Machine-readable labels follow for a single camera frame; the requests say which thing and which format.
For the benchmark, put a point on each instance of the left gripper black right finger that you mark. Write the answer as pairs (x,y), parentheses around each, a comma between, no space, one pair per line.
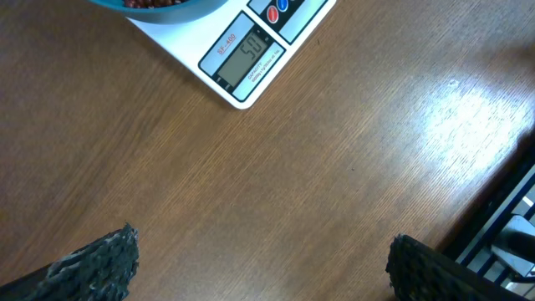
(418,272)

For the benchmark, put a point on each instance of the red beans in bowl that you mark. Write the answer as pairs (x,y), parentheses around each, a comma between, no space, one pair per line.
(149,4)

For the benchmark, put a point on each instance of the black aluminium frame rail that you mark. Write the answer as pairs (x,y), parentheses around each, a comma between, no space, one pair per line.
(495,239)

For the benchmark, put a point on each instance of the white digital kitchen scale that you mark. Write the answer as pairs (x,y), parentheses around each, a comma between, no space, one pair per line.
(240,48)

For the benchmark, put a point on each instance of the blue-grey bowl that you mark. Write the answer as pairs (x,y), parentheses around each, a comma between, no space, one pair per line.
(185,12)

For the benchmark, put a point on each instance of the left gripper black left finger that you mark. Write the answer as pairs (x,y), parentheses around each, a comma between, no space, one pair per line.
(101,270)

